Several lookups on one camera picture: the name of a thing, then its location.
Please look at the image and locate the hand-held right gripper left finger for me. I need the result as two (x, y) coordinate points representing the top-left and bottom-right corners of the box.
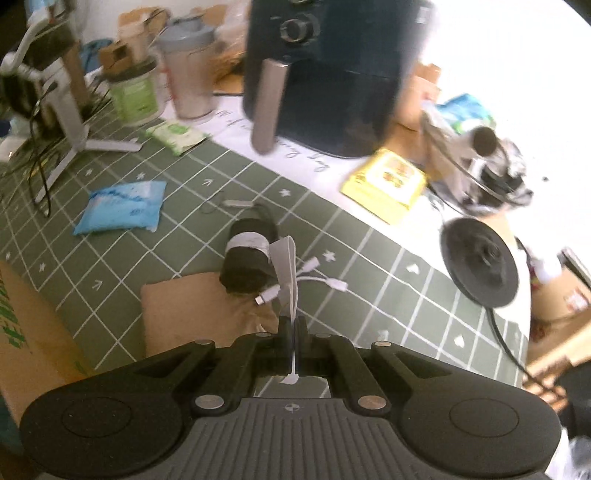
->
(107, 318), (295, 416)

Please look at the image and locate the white gimbal stand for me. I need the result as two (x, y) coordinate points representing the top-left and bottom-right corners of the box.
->
(0, 8), (143, 205)

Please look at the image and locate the green checked tablecloth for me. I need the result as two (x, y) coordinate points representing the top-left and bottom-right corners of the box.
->
(0, 99), (532, 400)

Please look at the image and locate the black rolled cloth white band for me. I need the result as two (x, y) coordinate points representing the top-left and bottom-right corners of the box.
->
(219, 216), (280, 296)

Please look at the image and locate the white bottle red label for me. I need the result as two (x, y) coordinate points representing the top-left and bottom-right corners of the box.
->
(527, 248), (563, 283)

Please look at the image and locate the green wet wipe packet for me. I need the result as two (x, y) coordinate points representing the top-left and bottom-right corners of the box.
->
(146, 120), (211, 156)

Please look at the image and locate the cardboard box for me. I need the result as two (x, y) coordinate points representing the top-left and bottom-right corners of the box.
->
(0, 260), (99, 428)

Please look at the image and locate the black kettle base cable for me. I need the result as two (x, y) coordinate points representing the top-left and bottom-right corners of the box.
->
(485, 302), (533, 377)

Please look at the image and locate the shaker bottle grey lid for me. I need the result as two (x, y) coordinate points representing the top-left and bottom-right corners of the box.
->
(157, 18), (221, 122)

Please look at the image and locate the wooden chair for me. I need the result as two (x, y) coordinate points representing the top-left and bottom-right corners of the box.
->
(524, 247), (591, 411)

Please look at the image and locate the brown paper bag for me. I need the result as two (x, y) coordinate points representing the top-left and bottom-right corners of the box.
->
(140, 272), (283, 359)

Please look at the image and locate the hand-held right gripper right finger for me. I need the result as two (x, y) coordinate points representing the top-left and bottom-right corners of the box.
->
(297, 316), (465, 416)

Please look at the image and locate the blue white packet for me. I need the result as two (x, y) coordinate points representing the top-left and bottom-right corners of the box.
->
(436, 93), (498, 136)

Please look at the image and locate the blue tissue packet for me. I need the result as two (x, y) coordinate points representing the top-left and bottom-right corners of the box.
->
(73, 180), (168, 236)

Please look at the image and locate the glass bowl of small things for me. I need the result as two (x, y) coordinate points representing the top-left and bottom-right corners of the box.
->
(419, 102), (535, 219)

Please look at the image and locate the small key fob with cord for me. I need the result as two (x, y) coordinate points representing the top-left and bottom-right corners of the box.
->
(202, 191), (256, 216)

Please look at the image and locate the yellow wet wipes packet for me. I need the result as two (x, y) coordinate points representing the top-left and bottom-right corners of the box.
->
(340, 148), (428, 226)

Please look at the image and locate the black kettle base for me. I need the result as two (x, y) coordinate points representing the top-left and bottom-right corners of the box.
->
(439, 217), (520, 308)

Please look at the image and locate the white multi-head charging cable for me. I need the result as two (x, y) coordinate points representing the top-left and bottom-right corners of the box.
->
(254, 235), (350, 387)

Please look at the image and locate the green labelled jar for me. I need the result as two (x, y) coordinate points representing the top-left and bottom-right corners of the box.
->
(105, 54), (165, 128)

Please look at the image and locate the dark air fryer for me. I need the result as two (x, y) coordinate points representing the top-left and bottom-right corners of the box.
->
(242, 0), (434, 160)

